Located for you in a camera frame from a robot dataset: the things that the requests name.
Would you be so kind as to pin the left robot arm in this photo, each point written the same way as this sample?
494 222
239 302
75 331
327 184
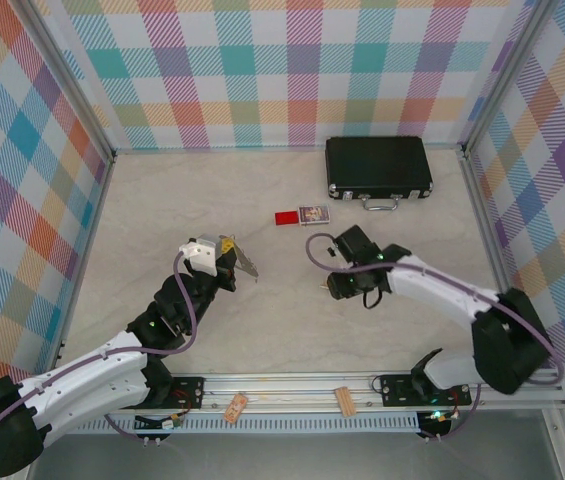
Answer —
87 385

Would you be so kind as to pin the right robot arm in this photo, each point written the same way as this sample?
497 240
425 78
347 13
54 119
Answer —
437 290

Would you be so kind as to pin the red toy brick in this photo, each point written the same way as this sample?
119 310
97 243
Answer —
286 219

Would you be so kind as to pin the playing card box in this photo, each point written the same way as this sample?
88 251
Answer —
314 215

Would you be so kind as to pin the yellow power connector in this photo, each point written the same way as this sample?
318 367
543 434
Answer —
172 424

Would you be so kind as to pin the small wooden mousetrap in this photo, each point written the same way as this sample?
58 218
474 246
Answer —
235 407

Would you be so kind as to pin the small wooden block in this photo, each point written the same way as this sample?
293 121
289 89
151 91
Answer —
345 401

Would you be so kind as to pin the black briefcase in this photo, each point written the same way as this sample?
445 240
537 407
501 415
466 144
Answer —
377 162

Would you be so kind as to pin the grey metal sheet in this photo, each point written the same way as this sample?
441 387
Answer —
287 457

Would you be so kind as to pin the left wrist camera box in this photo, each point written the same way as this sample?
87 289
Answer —
202 252

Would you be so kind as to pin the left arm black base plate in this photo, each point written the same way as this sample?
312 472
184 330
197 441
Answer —
187 390

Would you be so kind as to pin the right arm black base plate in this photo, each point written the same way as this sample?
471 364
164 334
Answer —
399 390

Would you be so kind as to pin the aluminium side rail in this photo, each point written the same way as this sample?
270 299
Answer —
98 210
484 220

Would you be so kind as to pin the aluminium mounting rail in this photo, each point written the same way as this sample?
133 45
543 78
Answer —
287 387

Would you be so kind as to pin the aluminium frame post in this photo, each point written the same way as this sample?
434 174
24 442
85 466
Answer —
512 75
62 75

